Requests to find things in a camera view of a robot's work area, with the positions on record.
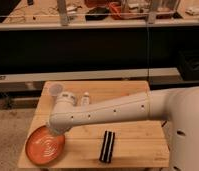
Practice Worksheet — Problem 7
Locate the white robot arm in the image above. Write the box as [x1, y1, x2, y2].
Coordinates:
[47, 86, 199, 171]

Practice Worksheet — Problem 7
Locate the translucent plastic cup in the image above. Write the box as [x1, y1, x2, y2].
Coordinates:
[48, 84, 63, 97]

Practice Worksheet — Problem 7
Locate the orange ceramic bowl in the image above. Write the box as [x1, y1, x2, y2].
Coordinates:
[25, 126, 65, 165]

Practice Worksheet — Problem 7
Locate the white tube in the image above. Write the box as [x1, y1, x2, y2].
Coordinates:
[81, 92, 90, 106]

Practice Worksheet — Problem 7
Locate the black object on shelf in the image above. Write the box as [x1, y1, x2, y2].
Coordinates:
[85, 7, 109, 21]

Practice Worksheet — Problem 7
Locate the orange object on shelf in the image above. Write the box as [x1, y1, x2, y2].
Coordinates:
[108, 2, 128, 20]

